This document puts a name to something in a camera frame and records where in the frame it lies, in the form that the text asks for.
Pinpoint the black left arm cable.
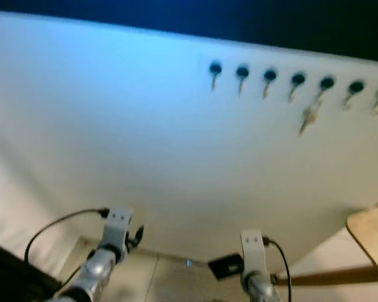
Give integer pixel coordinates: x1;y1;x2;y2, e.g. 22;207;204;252
24;208;109;268

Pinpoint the black furniture piece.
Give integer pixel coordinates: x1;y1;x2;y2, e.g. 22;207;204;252
0;239;60;302

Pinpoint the wooden table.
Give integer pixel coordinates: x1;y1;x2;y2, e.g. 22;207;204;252
274;195;378;287

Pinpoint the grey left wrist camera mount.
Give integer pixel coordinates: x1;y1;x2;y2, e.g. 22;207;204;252
102;208;133;249

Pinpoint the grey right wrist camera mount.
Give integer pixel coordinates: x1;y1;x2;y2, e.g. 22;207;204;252
239;228;268;277

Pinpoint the black wallet keychain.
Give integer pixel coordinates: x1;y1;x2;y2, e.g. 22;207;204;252
208;253;244;281

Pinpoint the silver key bunch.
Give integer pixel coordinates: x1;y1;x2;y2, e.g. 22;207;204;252
298;94;325;136

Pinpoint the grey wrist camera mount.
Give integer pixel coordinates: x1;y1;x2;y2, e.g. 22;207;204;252
239;228;268;277
102;208;133;249

